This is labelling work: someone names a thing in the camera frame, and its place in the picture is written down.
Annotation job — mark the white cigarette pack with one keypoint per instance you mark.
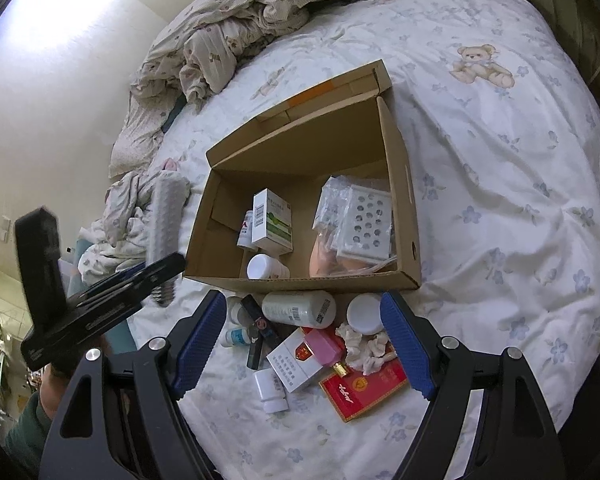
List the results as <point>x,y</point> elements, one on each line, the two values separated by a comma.
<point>292,365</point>

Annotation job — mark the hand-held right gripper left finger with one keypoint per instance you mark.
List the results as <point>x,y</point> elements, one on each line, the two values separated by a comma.
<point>200,345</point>

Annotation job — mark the white floral bed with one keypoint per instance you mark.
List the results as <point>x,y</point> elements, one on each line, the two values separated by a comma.
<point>480,210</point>

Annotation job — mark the person's left hand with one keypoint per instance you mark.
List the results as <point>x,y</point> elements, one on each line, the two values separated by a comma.
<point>52,390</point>

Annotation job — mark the grey ribbed light bulb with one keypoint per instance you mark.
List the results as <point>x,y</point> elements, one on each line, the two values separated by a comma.
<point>165,220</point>

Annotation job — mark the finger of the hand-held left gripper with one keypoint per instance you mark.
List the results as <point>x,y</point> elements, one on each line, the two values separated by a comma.
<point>155,272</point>
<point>117,278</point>

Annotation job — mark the crumpled floral duvet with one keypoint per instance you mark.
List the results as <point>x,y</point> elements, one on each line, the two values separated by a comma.
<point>240,25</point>

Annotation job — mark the small white rectangular case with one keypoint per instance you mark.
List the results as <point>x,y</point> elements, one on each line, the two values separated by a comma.
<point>270,390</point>

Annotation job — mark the person's left forearm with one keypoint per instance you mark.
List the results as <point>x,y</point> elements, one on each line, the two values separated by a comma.
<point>25,435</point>

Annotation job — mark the white pill bottle red label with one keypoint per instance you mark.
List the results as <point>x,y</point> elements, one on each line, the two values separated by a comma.
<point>245,230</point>
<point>267,266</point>

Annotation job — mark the round white jar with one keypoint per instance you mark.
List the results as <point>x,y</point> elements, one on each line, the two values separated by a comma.
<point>362,312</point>

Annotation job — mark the black tube red emblem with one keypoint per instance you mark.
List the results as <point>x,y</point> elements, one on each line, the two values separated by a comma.
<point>257,317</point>

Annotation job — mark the bagged white perforated pad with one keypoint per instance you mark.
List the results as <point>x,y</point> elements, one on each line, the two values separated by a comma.
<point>365,220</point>

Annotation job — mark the red cigarette pack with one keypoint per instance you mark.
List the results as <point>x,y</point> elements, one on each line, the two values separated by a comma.
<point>370,390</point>

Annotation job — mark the small clear bottle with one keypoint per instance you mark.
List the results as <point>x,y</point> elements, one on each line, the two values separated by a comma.
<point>236,312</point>

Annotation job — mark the white wall switch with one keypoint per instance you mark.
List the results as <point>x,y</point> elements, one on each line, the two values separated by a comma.
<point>6,229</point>

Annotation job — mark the short black tube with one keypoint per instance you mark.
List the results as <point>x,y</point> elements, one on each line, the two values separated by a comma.
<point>256,355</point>

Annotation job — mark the crumpled floral sheet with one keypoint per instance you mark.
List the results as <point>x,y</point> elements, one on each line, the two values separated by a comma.
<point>120,225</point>

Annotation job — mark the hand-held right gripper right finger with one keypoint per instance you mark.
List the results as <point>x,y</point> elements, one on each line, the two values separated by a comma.
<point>405,340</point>

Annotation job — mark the white cloth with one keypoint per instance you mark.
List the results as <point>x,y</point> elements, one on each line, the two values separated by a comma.
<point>367,352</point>

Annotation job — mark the green white medicine box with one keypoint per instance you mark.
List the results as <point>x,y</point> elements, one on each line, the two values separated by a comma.
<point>275,220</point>

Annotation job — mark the large white plastic bottle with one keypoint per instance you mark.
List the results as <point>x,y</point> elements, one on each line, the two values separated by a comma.
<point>295,307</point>

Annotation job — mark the brown cardboard box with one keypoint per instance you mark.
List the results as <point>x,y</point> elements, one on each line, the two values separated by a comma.
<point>300,160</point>

